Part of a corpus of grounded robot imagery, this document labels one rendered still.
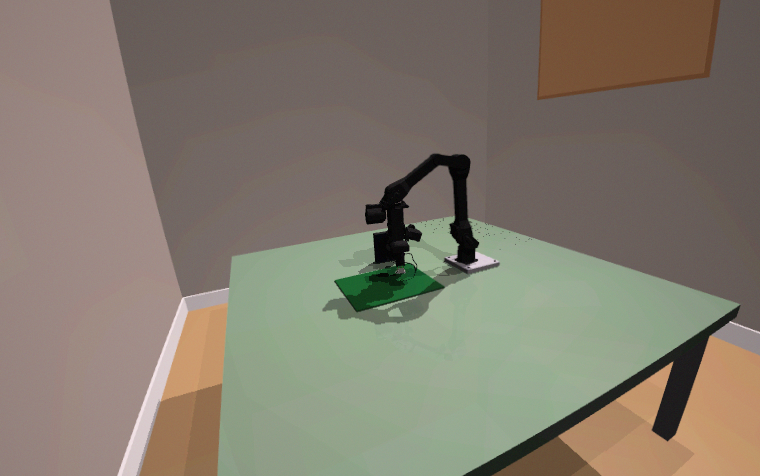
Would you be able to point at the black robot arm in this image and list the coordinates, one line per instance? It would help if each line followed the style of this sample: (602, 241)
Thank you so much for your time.
(458, 167)

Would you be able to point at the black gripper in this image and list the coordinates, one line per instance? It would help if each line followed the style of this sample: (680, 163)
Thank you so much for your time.
(395, 233)

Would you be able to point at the green circuit board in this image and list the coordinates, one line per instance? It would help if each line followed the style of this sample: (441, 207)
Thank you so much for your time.
(381, 287)

